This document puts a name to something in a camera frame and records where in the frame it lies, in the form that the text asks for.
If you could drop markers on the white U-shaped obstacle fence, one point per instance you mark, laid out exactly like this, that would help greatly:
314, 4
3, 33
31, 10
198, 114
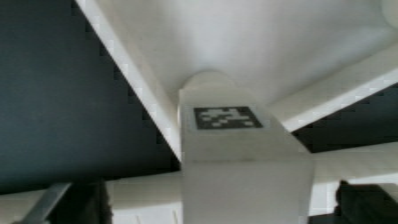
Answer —
147, 196

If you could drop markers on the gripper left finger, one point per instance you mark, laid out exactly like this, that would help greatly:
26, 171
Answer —
74, 204

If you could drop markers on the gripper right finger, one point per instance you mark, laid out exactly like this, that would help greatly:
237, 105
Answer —
367, 206

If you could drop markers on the white square tabletop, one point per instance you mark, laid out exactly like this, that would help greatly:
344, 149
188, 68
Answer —
246, 66

